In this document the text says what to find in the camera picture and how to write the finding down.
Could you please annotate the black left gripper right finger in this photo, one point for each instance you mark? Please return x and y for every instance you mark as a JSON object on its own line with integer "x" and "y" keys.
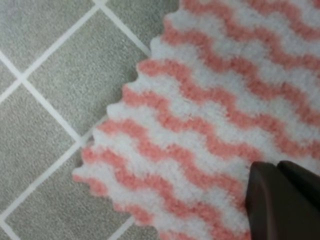
{"x": 305, "y": 181}

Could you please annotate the grey grid tablecloth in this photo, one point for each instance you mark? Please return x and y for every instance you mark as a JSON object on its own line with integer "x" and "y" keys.
{"x": 62, "y": 62}

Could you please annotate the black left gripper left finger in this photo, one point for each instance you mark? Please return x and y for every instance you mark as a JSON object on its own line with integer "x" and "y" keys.
{"x": 276, "y": 210}

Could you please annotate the pink white wavy striped towel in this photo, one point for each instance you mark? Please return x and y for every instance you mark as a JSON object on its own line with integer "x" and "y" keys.
{"x": 227, "y": 83}

